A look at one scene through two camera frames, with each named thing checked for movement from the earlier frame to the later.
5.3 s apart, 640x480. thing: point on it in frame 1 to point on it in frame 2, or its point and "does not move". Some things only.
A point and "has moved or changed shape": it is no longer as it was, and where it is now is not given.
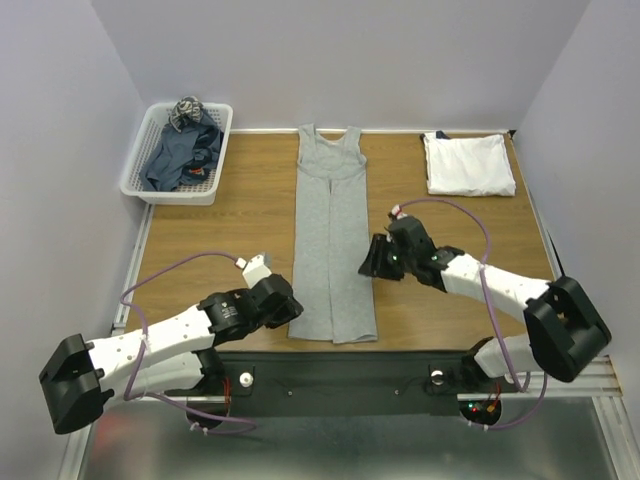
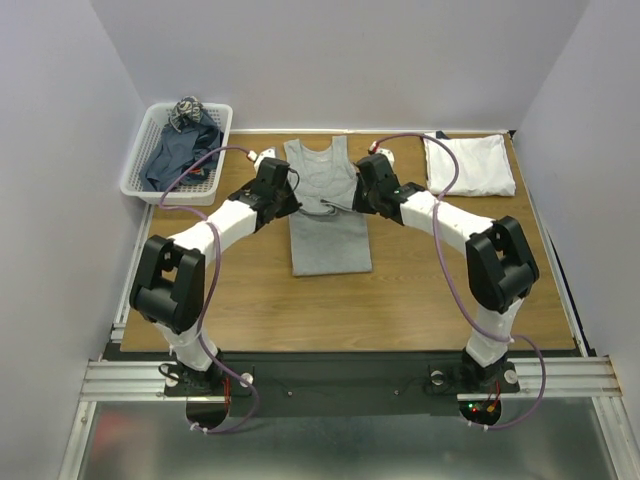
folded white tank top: (474, 166) does not move
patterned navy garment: (188, 109) does not move
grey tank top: (332, 295) has moved or changed shape
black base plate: (336, 384) does not move
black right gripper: (382, 258) to (363, 201)
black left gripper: (290, 310) to (292, 204)
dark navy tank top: (183, 158) does not move
